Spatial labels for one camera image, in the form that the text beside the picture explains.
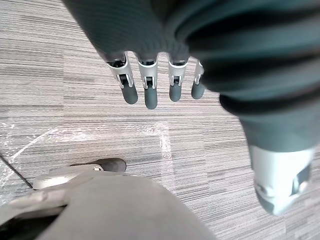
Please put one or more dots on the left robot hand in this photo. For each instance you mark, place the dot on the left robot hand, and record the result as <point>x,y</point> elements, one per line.
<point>225,50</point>

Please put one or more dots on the clear floor tape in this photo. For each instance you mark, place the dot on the clear floor tape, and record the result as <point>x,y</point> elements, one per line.
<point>100,135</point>

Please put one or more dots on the dark robot foot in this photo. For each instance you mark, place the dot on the dark robot foot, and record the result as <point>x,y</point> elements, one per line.
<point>112,165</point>

